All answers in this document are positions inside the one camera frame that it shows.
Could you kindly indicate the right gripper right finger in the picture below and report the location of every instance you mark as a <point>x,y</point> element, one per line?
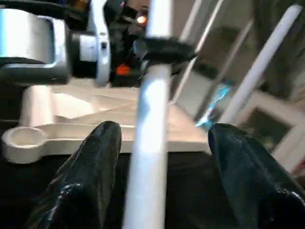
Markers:
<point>257,186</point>

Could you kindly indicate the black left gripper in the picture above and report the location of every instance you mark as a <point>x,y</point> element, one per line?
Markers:
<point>125,52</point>

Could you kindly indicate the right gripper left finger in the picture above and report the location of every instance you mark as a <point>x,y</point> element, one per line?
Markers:
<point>81,186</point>

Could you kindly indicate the white plastic table leg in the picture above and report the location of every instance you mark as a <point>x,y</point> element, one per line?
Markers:
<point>259,62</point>
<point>152,119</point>

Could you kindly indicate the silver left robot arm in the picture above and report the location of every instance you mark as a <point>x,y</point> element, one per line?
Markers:
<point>28,43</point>

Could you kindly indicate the black work mat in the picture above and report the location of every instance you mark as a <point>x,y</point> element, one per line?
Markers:
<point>190,191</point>

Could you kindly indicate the white plastic table top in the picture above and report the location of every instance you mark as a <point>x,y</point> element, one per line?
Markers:
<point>95,109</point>

